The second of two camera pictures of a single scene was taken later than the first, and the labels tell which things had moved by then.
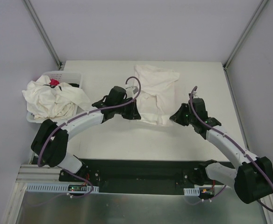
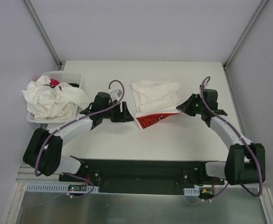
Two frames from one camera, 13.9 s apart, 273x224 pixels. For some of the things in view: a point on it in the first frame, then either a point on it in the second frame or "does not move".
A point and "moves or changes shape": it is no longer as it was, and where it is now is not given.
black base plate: [140, 177] does not move
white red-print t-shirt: [157, 95] moves or changes shape
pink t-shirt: [54, 82] does not move
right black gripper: [181, 115] → [189, 106]
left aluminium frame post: [40, 27] does not move
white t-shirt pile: [48, 101] does not move
